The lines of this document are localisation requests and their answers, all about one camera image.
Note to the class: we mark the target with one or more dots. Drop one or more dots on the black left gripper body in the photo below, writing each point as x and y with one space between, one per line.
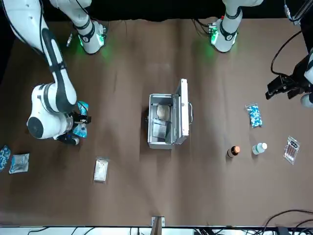
297 79

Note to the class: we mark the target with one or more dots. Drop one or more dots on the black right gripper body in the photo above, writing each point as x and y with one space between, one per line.
80 118

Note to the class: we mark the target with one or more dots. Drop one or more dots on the blue cotton swab packet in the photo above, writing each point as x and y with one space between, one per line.
82 131

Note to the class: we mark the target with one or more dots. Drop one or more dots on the white gauze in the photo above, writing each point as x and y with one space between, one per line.
101 170

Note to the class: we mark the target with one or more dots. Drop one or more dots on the silver aluminium medicine case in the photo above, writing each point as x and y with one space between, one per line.
182 110

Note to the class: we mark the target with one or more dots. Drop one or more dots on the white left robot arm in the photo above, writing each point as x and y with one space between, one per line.
228 29

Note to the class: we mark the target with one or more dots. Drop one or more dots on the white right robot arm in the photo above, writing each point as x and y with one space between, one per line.
61 88

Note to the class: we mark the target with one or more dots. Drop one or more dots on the blue white capsule bag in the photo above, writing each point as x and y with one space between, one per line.
254 116
4 157

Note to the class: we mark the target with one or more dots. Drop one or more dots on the clear pack of brown vials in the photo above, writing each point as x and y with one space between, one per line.
291 150

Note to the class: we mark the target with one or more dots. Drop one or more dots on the white plastic bottle green label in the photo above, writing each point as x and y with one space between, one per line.
259 148

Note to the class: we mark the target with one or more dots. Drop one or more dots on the white blue surgical packet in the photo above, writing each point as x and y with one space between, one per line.
19 163

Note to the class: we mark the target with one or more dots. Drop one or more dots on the brown bottle with orange cap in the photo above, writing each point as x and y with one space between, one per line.
233 151

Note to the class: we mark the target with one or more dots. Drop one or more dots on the beige bandage roll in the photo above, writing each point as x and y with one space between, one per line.
163 112

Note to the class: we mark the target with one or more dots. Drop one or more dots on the grey metal table bracket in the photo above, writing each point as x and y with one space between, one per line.
157 225

